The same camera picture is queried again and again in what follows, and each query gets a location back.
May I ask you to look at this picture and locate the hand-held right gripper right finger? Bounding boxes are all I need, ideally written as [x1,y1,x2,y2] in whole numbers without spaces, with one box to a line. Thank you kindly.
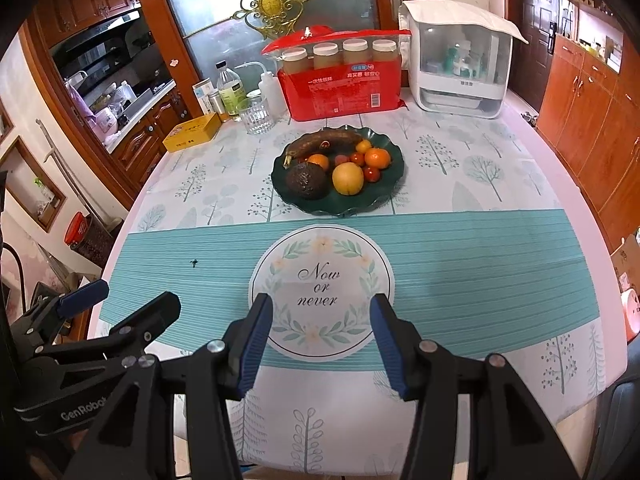
[369,293,581,480]

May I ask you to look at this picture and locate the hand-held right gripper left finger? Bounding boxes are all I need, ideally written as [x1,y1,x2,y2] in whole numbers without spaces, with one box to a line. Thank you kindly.
[62,292,275,480]

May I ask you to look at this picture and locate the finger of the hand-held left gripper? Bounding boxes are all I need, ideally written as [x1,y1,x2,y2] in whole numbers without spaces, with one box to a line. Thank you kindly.
[10,280,110,346]
[30,291,182,391]

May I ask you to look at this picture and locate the dark green scalloped plate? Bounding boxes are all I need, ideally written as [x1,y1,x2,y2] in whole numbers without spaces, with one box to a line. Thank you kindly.
[271,127,405,218]

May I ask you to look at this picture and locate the large yellow orange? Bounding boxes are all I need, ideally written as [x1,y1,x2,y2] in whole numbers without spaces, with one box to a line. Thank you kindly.
[332,162,365,196]

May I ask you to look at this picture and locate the dark avocado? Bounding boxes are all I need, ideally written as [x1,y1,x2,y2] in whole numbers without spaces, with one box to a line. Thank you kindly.
[286,162,332,201]

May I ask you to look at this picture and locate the large orange tangerine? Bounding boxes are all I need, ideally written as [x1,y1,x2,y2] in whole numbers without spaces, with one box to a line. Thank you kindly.
[364,147,391,170]

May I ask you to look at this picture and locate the brown overripe banana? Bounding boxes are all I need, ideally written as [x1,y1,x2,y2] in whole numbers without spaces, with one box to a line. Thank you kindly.
[283,130,362,168]

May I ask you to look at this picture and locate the wooden kitchen base cabinet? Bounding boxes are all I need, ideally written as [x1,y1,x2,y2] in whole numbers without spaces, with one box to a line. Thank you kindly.
[105,80,193,196]

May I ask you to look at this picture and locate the yellow flat box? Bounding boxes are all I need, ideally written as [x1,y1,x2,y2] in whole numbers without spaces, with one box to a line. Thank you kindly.
[162,113,222,153]

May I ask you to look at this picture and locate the small metal can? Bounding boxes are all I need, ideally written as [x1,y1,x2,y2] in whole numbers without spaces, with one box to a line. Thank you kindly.
[209,91,231,123]

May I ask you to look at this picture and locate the clear glass tumbler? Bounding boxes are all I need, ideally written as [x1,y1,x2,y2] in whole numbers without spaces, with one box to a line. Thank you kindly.
[243,96,273,135]

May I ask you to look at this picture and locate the white blue carton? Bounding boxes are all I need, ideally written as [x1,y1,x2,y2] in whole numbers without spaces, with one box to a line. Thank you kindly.
[193,78,217,116]

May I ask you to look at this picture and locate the clear bottle green label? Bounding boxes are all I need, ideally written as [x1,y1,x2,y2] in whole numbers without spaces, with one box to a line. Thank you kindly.
[216,61,246,120]

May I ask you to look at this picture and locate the blue grey chair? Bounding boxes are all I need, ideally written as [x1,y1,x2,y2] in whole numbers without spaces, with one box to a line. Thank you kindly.
[595,375,640,480]

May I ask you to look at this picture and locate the pink round container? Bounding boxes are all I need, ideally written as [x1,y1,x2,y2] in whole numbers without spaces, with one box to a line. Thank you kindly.
[620,290,640,341]

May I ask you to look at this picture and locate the white squeeze bottle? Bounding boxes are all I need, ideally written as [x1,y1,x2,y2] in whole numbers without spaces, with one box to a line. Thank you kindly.
[235,62,288,116]

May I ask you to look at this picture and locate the black range hood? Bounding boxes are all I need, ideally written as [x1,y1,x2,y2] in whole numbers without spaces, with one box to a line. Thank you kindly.
[50,10,161,96]

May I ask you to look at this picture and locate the cardboard box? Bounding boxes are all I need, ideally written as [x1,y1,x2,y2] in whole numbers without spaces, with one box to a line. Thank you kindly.
[610,230,640,296]

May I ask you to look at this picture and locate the red paper cup bag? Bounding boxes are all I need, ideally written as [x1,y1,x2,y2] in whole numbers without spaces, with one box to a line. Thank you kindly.
[261,25,412,122]

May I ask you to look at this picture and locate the white countertop sterilizer cabinet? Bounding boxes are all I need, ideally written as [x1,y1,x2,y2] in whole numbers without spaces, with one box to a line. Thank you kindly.
[398,0,529,119]

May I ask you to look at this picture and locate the brown paper cup stack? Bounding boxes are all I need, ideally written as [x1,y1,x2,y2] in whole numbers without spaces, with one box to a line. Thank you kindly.
[342,38,371,66]
[282,47,308,73]
[371,39,398,63]
[312,42,341,68]

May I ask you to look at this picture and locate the frosted glass door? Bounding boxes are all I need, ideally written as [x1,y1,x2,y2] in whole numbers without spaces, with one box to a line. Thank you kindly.
[152,0,381,106]

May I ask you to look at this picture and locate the dark brown entrance door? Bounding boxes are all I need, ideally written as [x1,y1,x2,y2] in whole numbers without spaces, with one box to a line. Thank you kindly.
[515,0,558,111]

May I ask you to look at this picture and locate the wooden picture frame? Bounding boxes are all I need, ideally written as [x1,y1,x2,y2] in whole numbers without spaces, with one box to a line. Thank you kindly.
[5,135,66,233]

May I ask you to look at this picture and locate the grey mop handle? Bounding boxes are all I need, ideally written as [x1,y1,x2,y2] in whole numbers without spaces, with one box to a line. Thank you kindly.
[37,119,96,221]

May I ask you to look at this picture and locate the wooden wall cabinet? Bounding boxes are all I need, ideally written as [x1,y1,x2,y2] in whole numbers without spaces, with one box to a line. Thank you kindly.
[537,0,640,256]

